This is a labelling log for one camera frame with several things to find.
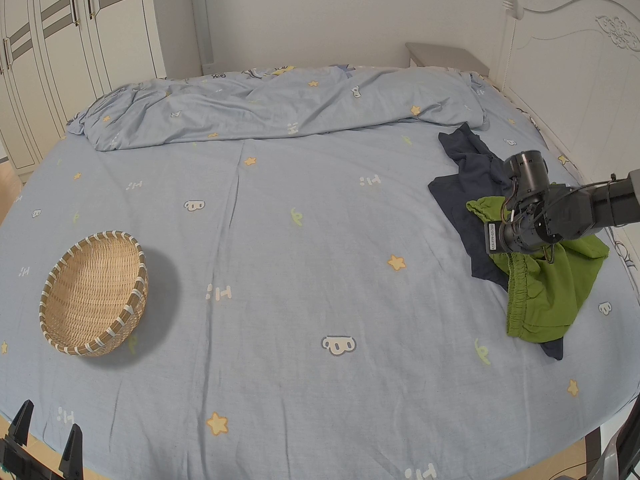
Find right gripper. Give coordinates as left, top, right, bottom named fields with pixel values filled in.
left=486, top=211, right=547, bottom=258

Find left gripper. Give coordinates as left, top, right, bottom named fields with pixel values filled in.
left=0, top=399, right=84, bottom=480

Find green shorts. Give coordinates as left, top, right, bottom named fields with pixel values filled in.
left=466, top=195, right=611, bottom=344

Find dark blue garment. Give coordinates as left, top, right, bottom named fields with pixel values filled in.
left=428, top=122, right=566, bottom=361

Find round woven basket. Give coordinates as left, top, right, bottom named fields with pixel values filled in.
left=39, top=229, right=150, bottom=357

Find bed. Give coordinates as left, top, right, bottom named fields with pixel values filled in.
left=0, top=0, right=640, bottom=480

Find grey bedside table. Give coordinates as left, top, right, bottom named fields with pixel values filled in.
left=405, top=42, right=493, bottom=76

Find pale blue quilt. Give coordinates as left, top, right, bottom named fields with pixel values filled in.
left=66, top=64, right=491, bottom=153

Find white wardrobe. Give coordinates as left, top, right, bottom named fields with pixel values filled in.
left=0, top=0, right=168, bottom=185

